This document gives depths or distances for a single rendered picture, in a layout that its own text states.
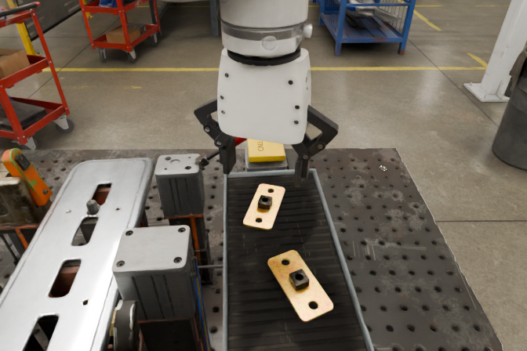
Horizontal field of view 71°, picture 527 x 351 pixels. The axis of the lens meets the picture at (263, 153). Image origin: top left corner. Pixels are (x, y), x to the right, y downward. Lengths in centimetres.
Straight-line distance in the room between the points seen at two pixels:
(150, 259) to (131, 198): 29
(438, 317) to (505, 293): 113
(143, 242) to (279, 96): 29
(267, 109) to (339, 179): 93
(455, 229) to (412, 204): 107
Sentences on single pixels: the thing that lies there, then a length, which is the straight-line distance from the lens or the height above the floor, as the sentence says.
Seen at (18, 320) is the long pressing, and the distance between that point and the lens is 69.
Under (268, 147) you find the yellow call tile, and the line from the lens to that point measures 61.
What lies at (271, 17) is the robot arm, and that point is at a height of 142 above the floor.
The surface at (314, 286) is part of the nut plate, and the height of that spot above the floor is 116.
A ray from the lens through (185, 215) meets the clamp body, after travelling 82.
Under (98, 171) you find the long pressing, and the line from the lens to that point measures 90.
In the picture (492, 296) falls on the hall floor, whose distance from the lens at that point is 209.
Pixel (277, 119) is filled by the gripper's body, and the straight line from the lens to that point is 39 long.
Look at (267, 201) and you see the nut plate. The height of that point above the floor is 117.
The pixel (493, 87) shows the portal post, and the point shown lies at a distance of 394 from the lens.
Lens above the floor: 151
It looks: 35 degrees down
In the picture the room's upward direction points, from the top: straight up
